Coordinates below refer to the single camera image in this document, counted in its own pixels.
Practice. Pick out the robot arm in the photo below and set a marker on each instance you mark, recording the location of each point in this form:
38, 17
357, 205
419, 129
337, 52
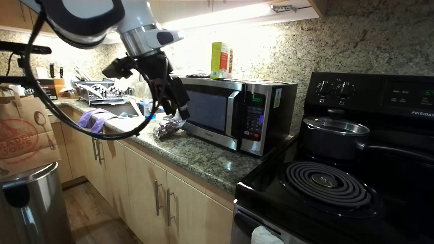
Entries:
91, 17

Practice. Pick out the stainless steel trash can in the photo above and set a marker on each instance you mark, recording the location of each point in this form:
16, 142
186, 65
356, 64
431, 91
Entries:
40, 206

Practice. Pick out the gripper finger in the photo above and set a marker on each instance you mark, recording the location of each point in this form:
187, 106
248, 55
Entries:
166, 98
181, 95

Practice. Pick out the metal dish rack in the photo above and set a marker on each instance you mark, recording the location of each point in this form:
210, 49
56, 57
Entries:
98, 91

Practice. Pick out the green and yellow carton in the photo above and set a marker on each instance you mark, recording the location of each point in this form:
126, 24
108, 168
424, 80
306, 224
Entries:
219, 61

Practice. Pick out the purple cloth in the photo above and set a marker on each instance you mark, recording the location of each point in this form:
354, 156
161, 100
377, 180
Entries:
96, 118

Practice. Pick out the coil burner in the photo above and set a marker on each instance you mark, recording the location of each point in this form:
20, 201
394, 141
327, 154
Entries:
327, 184

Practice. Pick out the black and silver microwave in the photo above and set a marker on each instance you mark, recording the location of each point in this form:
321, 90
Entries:
264, 115

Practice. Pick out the cabinet door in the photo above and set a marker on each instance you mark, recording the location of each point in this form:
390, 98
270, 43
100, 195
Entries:
200, 217
142, 196
81, 152
113, 176

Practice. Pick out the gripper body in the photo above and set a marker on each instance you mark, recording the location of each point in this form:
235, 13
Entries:
154, 67

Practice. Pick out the dark pot with lid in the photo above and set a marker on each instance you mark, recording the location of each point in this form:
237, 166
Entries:
334, 139

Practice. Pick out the sink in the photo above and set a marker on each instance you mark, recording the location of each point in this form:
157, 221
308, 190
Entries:
118, 110

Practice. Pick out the brown cardboard box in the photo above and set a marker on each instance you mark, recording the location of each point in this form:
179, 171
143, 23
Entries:
51, 88

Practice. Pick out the under-cabinet light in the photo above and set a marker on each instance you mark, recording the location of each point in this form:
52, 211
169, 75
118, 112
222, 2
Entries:
220, 15

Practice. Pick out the clear plastic bag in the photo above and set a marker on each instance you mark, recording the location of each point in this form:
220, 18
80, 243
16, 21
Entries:
168, 128

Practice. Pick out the brown paper bag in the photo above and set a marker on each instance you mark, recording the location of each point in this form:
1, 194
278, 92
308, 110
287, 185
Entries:
23, 135

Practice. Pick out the camera on mount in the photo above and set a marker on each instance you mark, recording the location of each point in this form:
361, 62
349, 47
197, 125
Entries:
23, 50

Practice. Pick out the black electric stove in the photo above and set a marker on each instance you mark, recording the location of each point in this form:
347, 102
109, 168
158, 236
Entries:
390, 189

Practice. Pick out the stove knob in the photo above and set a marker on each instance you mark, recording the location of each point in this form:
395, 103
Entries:
325, 88
346, 89

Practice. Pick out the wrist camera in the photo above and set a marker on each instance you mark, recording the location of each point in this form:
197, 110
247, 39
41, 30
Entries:
117, 67

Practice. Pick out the microwave door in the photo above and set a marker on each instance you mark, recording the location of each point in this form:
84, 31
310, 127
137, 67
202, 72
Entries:
206, 110

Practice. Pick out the white towel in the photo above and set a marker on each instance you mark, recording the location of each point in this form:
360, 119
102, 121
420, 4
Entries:
264, 236

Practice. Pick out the blue plastic bottle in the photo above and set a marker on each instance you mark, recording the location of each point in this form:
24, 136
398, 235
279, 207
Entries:
148, 109

